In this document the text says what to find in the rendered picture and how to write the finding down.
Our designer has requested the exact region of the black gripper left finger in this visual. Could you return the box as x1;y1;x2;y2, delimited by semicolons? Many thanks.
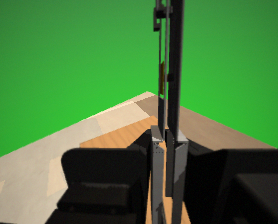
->
61;129;150;224

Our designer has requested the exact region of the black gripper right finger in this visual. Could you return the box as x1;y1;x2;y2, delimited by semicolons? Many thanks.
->
183;138;278;224

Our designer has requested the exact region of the wooden board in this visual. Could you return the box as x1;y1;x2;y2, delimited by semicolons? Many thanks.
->
79;115;191;224

